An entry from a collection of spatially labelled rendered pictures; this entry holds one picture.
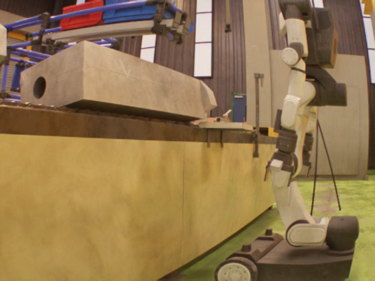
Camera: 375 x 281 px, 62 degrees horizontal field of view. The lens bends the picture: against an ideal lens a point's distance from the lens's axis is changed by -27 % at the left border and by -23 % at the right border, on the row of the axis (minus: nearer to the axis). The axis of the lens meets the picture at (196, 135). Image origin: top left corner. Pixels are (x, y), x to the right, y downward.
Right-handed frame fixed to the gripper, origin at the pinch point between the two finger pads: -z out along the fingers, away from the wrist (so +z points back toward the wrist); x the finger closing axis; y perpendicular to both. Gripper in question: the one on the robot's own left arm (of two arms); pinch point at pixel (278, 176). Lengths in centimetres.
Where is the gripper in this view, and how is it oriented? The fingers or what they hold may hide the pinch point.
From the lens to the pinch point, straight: 157.4
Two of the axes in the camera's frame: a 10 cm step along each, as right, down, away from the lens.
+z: 2.1, -9.8, -0.8
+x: -8.6, -2.2, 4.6
